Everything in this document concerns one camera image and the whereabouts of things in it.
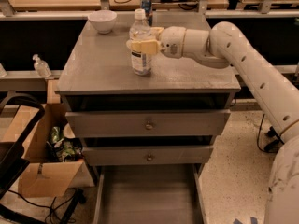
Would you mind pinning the top grey drawer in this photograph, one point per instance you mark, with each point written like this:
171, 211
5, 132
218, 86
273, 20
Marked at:
136, 124

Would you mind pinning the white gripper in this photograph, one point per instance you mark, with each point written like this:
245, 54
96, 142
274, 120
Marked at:
172, 42

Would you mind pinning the blue drink can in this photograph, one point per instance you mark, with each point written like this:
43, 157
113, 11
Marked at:
147, 6

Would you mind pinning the white ceramic bowl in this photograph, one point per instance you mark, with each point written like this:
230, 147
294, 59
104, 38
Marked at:
103, 21

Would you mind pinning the clear plastic water bottle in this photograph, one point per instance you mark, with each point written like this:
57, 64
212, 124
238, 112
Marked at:
139, 33

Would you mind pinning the left sanitizer pump bottle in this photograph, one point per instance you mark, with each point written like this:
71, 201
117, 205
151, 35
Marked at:
41, 66

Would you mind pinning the cardboard box with trash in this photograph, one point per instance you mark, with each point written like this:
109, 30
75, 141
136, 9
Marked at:
44, 177

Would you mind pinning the bottom grey open drawer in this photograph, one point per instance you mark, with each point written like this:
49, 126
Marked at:
149, 194

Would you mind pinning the black chair frame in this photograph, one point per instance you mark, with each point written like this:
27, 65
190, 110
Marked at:
12, 164

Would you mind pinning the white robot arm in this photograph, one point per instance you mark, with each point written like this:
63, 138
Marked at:
225, 45

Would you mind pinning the middle grey drawer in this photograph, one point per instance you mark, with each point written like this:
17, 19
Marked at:
103, 156

